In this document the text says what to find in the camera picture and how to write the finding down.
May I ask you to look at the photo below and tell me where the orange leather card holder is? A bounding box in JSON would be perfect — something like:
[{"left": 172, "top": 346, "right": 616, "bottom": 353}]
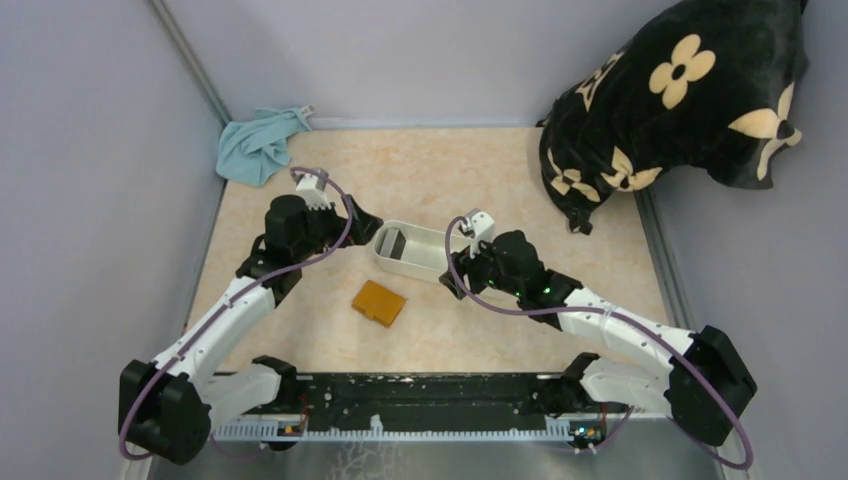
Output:
[{"left": 351, "top": 280, "right": 406, "bottom": 328}]

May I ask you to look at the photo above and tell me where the white plastic bin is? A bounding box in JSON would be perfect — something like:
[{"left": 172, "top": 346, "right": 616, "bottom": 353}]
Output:
[{"left": 372, "top": 220, "right": 448, "bottom": 284}]

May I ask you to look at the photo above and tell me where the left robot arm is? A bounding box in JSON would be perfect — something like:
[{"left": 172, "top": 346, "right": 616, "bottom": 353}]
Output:
[{"left": 118, "top": 194, "right": 384, "bottom": 465}]

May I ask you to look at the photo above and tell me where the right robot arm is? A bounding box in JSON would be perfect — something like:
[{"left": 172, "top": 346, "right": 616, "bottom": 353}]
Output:
[{"left": 439, "top": 230, "right": 757, "bottom": 447}]

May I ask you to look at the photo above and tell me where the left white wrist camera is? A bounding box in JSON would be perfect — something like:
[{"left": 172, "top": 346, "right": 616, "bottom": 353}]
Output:
[{"left": 291, "top": 168, "right": 332, "bottom": 210}]

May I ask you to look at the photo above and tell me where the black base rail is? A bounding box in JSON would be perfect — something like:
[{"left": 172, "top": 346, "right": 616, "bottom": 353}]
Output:
[{"left": 291, "top": 372, "right": 578, "bottom": 433}]

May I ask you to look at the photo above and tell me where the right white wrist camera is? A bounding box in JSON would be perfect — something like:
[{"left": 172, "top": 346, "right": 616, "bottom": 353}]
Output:
[{"left": 459, "top": 209, "right": 495, "bottom": 258}]

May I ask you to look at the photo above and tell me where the black floral pillow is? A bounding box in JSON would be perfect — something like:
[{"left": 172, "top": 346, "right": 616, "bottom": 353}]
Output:
[{"left": 539, "top": 1, "right": 809, "bottom": 235}]

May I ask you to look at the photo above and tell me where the light blue cloth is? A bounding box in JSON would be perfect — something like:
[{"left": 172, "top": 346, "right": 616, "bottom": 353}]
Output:
[{"left": 215, "top": 105, "right": 315, "bottom": 187}]

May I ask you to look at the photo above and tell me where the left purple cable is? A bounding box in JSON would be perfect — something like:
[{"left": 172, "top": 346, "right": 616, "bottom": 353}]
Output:
[{"left": 118, "top": 166, "right": 356, "bottom": 462}]

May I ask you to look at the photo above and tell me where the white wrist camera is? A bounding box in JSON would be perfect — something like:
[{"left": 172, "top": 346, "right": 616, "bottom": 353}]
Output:
[
  {"left": 291, "top": 168, "right": 332, "bottom": 210},
  {"left": 459, "top": 209, "right": 495, "bottom": 258}
]

